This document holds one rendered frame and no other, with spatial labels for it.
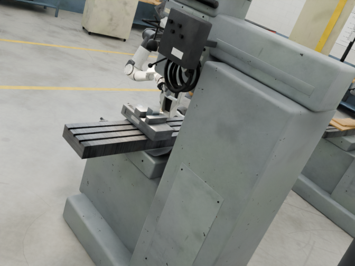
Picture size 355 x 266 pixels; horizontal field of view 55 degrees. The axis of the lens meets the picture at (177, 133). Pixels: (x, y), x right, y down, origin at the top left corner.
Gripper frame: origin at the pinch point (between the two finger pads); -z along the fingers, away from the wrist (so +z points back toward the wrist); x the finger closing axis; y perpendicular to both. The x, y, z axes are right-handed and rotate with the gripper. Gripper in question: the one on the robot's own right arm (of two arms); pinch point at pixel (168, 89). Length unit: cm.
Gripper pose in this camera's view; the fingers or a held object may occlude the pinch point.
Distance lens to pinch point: 208.4
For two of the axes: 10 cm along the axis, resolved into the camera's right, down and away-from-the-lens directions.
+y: -3.2, 8.5, 4.2
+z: -2.8, -5.1, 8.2
